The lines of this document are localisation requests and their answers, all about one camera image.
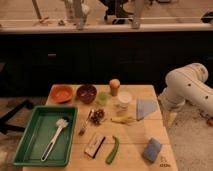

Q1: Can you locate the whiteboard eraser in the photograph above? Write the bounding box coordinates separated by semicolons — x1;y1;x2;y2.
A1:
84;133;105;158

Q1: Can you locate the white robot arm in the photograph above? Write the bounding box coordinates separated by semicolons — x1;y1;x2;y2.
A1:
159;63;213;116

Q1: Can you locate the purple bowl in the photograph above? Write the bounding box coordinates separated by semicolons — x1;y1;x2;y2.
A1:
76;84;97;104

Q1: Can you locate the orange bowl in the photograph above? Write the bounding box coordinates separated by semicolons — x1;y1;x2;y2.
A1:
50;85;73;103

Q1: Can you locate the egg in wooden cup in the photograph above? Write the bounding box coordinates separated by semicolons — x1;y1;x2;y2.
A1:
109;79;120;96

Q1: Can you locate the green small cup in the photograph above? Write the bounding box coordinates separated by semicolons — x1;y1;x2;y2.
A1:
96;92;109;106

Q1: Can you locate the white cup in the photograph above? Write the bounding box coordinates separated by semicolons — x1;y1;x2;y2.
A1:
118;91;132;108

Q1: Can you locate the pine cone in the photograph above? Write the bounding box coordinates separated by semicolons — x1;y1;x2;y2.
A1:
90;109;105;125

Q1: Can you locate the yellow banana peel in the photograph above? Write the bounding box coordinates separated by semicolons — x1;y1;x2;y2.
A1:
111;116;135;125

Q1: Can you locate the blue folded cloth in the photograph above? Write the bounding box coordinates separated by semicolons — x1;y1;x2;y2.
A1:
136;99;157;120

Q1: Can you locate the white dish brush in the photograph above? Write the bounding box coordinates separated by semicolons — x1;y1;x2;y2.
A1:
41;118;69;162

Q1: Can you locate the green chili pepper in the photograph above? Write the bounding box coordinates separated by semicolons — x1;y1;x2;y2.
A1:
105;136;120;164

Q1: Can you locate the green plastic tray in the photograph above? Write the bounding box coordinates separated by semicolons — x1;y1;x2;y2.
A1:
13;106;77;167

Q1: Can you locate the blue sponge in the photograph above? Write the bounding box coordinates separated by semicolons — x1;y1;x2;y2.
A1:
143;138;162;162

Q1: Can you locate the black stand leg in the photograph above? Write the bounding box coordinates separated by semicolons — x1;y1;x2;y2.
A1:
0;100;34;134

